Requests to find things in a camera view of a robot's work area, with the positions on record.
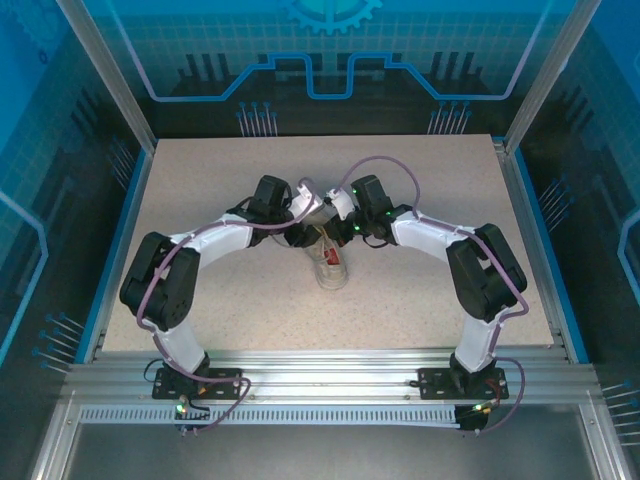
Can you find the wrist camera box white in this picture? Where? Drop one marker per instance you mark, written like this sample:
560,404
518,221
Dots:
342,202
302,200

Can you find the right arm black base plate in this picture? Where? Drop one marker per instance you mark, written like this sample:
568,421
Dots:
435,385

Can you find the blue table edge strip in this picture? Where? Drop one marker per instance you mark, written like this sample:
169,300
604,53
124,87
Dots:
131,200
533,200

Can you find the aluminium corner post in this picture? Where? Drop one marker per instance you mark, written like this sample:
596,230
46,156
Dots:
108,75
550,75

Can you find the aluminium rail beam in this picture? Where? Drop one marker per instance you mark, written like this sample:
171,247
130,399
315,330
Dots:
325,372

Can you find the aluminium frame bar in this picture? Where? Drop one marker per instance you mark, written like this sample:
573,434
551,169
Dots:
607,445
52,445

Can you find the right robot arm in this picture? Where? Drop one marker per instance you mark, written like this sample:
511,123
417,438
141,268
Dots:
487,280

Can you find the black connector box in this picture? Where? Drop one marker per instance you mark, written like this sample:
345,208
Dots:
192,415
470,417

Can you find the grey metal shelf panel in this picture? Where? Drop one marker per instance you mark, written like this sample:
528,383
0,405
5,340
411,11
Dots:
325,455

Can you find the aluminium side rail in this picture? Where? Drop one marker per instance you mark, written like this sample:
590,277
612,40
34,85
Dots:
519,200

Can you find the beige lace sneaker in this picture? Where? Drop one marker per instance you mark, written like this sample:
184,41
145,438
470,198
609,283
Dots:
332,275

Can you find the red insole patch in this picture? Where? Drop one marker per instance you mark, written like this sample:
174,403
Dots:
333,257

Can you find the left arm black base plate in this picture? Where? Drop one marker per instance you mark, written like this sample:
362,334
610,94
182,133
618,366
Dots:
225,385

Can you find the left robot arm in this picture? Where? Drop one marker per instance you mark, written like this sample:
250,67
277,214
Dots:
165,285

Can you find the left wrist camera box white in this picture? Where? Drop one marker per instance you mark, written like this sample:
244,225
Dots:
302,200

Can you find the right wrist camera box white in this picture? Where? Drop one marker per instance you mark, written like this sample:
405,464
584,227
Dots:
342,202

